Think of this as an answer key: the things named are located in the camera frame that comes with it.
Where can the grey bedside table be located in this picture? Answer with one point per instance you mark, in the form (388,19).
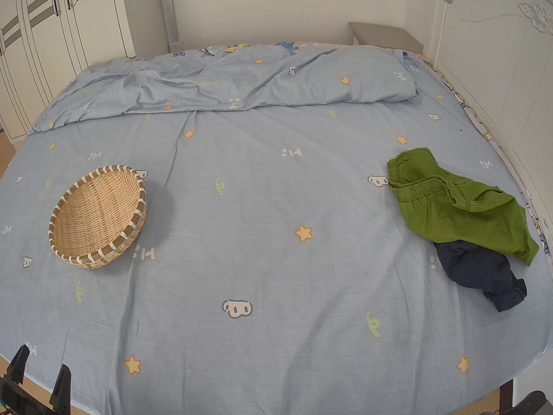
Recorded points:
(380,35)

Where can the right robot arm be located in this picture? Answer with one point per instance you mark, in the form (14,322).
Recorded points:
(535,404)

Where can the pale blue quilt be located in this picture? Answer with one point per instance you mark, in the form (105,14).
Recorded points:
(216,84)

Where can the white wardrobe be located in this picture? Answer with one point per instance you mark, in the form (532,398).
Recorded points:
(43,58)

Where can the round woven basket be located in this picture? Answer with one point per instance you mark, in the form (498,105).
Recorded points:
(95,214)

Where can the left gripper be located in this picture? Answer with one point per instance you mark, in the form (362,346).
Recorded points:
(17,400)

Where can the bed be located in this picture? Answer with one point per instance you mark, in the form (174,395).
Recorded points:
(276,188)

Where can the dark blue garment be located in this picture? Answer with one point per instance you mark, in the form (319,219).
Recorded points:
(475,270)

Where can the green trousers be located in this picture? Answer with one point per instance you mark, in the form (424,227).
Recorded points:
(466,223)

